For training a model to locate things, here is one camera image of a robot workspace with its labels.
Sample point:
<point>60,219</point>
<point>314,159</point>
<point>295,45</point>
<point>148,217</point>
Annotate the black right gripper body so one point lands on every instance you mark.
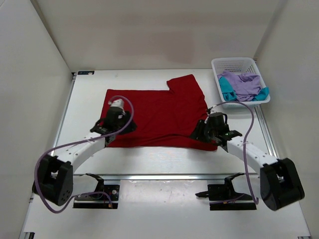
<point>211,133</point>

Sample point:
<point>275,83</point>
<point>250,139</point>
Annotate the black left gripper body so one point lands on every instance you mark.
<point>125,119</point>

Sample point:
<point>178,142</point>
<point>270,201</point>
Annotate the red t shirt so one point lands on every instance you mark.
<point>164,118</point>

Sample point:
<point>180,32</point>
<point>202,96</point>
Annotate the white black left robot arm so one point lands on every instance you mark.
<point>54,179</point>

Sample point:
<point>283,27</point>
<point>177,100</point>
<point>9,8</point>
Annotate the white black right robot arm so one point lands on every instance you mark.
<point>277,185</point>

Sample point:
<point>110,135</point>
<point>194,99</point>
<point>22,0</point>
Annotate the teal t shirt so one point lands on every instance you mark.
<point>236,89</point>

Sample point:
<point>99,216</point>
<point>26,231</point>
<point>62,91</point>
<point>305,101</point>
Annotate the lilac t shirt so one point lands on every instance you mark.
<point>243,76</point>

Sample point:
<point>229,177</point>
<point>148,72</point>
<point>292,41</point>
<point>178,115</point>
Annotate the white plastic laundry basket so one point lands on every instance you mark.
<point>237,65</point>

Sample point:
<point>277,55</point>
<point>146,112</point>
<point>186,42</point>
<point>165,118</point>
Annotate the small dark table label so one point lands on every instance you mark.
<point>85,72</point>

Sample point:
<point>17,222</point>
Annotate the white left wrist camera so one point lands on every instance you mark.
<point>117,104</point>

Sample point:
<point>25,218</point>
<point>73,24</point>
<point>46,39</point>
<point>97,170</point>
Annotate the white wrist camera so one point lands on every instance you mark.
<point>211,110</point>
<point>117,104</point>

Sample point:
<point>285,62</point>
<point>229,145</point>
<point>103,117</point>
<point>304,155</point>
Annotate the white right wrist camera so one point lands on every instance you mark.
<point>211,110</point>

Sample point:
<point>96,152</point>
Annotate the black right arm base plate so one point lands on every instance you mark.
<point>223,197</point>

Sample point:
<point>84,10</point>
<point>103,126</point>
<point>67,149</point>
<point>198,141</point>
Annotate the aluminium table frame rail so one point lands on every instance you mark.
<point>163,177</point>

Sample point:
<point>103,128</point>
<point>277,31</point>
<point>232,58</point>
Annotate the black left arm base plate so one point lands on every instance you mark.
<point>94,192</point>

